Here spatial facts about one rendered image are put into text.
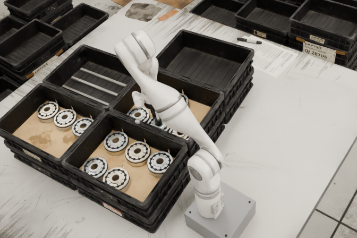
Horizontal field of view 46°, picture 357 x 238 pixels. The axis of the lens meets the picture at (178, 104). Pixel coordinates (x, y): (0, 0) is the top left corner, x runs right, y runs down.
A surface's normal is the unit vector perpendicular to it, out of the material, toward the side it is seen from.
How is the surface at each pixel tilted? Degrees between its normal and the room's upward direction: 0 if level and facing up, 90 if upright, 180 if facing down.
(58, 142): 0
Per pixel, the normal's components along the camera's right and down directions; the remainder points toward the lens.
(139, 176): -0.11, -0.67
